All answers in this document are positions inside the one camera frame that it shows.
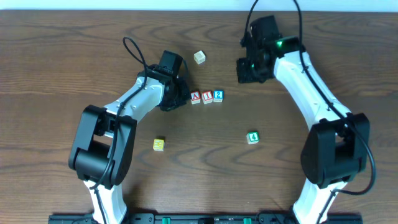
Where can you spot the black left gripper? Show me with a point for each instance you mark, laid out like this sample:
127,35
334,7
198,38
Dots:
180,94

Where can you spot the blue number 2 block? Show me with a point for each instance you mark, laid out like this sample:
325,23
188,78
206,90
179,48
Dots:
218,96

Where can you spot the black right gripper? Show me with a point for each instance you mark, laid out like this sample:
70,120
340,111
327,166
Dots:
246,71

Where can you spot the green number 4 block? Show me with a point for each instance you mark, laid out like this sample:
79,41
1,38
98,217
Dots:
252,137

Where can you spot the red letter I block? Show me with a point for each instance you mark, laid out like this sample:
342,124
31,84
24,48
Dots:
207,97

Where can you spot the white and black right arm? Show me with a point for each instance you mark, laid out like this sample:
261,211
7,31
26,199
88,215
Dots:
336,148

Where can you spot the red letter A block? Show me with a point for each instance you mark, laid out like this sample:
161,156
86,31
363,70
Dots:
195,97

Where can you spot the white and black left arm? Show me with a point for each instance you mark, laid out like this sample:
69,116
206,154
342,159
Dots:
102,150

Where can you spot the plain cream wooden block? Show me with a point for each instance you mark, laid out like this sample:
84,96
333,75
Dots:
199,57

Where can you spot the yellow wooden block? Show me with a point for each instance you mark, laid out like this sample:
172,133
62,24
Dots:
158,145

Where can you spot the black mounting rail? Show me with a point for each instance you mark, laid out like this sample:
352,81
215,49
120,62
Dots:
149,218

